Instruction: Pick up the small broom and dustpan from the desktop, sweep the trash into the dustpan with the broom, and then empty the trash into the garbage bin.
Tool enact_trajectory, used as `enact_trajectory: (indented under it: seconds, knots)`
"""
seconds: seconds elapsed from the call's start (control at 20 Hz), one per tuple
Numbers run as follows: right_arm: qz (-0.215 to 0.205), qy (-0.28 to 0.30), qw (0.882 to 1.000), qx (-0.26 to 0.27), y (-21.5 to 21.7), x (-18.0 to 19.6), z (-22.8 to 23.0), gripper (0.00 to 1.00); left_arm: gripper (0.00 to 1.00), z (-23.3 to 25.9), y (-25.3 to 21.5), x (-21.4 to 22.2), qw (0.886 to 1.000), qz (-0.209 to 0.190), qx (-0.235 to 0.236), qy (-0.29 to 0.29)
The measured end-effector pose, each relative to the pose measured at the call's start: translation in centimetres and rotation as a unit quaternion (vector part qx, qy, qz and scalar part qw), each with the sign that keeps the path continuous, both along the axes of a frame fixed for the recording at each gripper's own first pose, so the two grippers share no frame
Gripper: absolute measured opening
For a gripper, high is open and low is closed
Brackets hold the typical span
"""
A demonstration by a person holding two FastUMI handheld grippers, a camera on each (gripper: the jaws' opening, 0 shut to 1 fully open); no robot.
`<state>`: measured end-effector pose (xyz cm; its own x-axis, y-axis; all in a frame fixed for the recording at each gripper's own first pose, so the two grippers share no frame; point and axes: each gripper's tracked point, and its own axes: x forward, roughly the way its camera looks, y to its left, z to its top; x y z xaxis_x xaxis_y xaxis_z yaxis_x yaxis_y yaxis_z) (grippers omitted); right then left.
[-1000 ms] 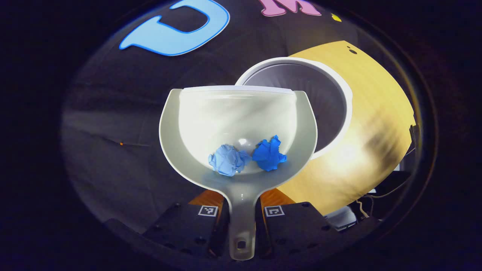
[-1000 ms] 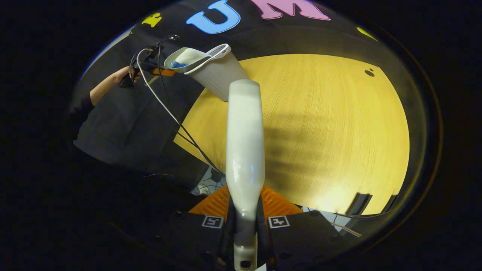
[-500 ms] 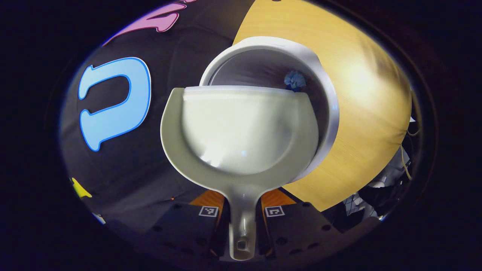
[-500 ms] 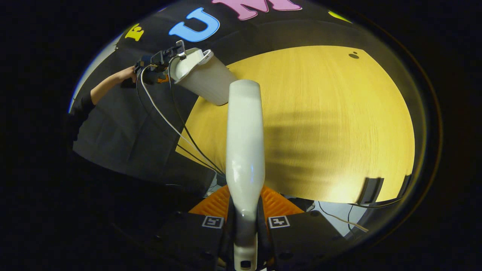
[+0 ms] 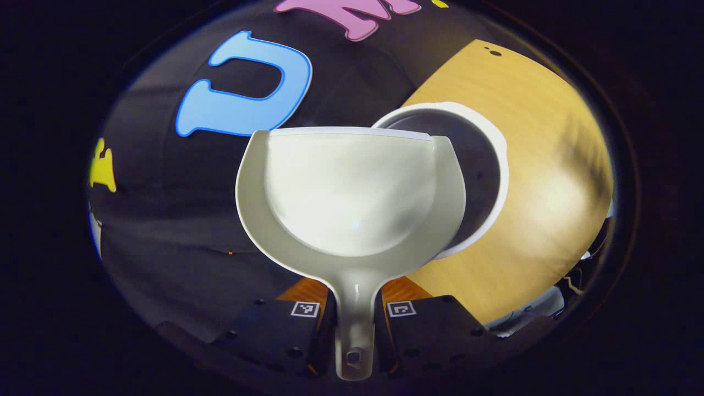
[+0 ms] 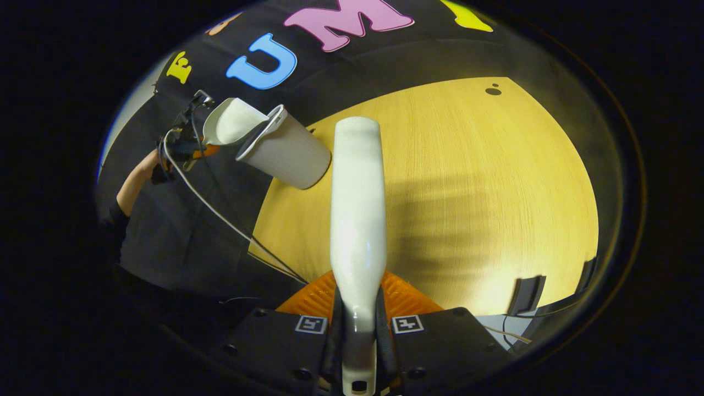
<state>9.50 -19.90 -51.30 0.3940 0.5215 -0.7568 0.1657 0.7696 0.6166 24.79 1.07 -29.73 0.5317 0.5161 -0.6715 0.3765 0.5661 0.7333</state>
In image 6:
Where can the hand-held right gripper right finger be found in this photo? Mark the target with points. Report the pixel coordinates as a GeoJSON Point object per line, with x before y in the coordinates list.
{"type": "Point", "coordinates": [440, 346]}

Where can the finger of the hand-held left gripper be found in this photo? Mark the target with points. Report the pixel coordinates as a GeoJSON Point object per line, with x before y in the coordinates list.
{"type": "Point", "coordinates": [203, 151]}

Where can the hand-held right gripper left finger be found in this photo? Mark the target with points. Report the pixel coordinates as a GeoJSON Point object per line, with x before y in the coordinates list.
{"type": "Point", "coordinates": [275, 346]}

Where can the white dustpan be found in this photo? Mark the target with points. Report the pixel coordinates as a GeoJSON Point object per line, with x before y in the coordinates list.
{"type": "Point", "coordinates": [231, 121]}

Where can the white garbage bin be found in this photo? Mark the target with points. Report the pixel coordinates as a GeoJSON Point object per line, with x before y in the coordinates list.
{"type": "Point", "coordinates": [291, 154]}

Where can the white small broom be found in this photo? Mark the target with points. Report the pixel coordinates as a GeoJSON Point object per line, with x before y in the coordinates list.
{"type": "Point", "coordinates": [357, 209]}

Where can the wooden desktop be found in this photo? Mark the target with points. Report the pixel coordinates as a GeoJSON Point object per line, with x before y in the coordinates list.
{"type": "Point", "coordinates": [467, 165]}

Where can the person's black sleeve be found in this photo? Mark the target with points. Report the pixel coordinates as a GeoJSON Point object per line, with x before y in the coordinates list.
{"type": "Point", "coordinates": [113, 220]}

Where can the black rectangular object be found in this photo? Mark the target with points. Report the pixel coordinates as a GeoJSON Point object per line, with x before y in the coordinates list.
{"type": "Point", "coordinates": [587, 275]}
{"type": "Point", "coordinates": [527, 294]}

